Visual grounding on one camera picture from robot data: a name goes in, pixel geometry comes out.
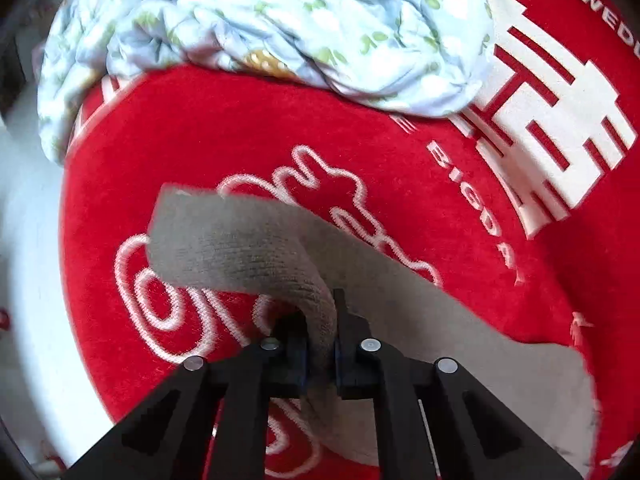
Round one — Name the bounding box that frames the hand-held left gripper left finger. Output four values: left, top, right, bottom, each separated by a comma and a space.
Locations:
64, 314, 308, 480

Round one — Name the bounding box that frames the light blue floral quilt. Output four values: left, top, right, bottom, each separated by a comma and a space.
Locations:
36, 0, 497, 166

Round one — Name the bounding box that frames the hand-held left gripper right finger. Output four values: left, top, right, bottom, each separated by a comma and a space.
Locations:
333, 288, 585, 480

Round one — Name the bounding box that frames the red printed blanket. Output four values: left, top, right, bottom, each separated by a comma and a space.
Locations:
57, 0, 640, 480

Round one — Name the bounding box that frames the grey knitted garment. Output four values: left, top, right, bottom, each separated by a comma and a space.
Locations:
147, 184, 601, 477

